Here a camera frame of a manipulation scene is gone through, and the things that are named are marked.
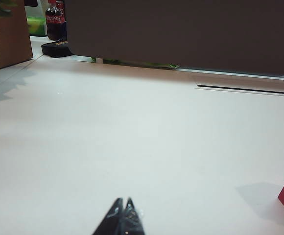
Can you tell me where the grey desk divider panel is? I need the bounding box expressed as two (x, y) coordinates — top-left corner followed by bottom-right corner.
(65, 0), (284, 77)

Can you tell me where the black zip pouch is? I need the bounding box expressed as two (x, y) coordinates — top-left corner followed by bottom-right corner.
(41, 39), (74, 59)

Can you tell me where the green tissue box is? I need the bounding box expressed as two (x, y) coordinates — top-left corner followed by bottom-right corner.
(26, 16), (47, 37)

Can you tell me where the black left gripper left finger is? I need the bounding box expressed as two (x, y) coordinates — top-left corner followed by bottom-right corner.
(92, 197), (125, 235)

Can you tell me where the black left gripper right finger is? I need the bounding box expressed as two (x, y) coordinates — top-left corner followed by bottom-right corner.
(118, 196), (146, 235)

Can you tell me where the cola bottle red label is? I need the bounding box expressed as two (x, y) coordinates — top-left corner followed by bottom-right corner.
(45, 0), (68, 41)

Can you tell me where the brown cardboard box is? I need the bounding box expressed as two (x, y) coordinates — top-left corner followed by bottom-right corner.
(0, 0), (34, 70)

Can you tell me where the white plastic bag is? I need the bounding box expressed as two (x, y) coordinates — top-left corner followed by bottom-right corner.
(24, 5), (47, 19)

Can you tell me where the green packet behind divider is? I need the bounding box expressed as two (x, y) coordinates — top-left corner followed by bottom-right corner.
(90, 56), (181, 71)

